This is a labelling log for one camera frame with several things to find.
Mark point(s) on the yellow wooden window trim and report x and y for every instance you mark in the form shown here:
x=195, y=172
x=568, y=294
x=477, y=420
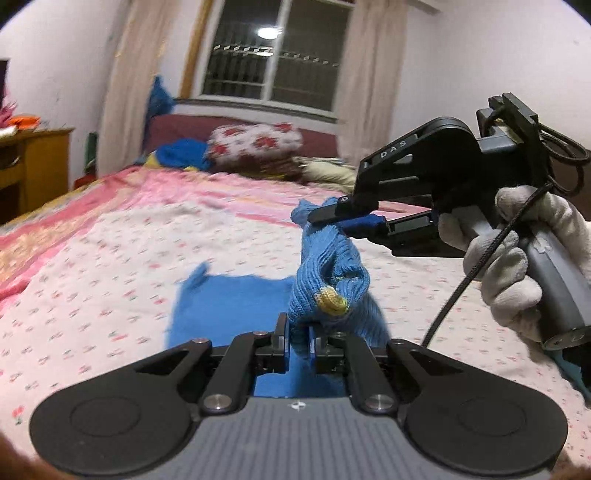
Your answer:
x=196, y=50

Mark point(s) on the blue ribbed knit sweater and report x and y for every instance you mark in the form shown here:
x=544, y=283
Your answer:
x=323, y=267

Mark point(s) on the maroon bed headboard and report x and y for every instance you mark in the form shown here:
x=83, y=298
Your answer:
x=184, y=129

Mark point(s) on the orange object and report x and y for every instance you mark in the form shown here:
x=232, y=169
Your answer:
x=23, y=121

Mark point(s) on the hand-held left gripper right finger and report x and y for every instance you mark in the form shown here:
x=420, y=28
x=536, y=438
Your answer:
x=313, y=355

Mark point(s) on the blue plastic bag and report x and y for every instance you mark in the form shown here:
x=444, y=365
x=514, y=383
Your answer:
x=161, y=99

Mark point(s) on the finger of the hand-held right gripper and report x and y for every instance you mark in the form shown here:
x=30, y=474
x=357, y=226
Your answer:
x=337, y=210
x=364, y=226

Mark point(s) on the brown folded blanket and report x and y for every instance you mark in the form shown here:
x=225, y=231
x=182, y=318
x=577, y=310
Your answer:
x=279, y=168

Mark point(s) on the barred window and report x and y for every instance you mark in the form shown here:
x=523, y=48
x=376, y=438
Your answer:
x=277, y=50

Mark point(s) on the red floral pillow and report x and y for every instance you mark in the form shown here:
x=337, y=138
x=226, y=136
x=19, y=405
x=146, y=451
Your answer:
x=254, y=143

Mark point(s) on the blue cloth pile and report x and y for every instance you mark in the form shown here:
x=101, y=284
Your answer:
x=182, y=154

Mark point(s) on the person's right hand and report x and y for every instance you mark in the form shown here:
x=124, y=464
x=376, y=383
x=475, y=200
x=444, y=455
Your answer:
x=508, y=286

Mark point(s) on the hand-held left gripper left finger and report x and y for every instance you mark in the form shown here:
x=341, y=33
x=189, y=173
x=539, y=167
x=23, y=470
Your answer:
x=286, y=355

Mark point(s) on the pale green pillow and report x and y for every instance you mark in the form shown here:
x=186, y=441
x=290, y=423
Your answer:
x=325, y=171

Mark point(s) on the yellow wooden desk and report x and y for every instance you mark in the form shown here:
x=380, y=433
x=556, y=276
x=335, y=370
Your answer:
x=41, y=170

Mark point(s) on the cream curtain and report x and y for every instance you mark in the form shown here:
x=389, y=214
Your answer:
x=127, y=83
x=369, y=69

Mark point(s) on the pink artificial flowers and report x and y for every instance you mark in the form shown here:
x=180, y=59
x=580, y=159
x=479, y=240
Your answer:
x=7, y=108

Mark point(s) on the pink floral bed sheet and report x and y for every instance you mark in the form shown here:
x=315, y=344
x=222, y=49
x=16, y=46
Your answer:
x=138, y=258

